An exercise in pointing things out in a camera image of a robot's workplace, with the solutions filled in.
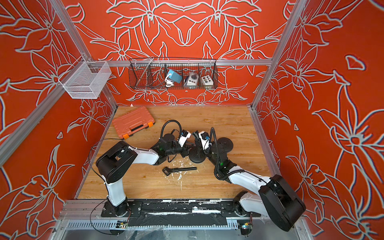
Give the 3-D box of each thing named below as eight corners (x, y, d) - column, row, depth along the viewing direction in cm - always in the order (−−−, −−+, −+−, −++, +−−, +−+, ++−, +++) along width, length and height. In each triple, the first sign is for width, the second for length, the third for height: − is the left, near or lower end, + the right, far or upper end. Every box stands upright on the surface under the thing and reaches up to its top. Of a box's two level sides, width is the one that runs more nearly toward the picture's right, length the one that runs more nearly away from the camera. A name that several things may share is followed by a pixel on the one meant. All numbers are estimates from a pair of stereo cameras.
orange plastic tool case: (122, 141, 100) (119, 137, 96) (114, 124, 110) (111, 119, 106) (156, 124, 110) (154, 120, 106) (146, 110, 120) (144, 105, 116)
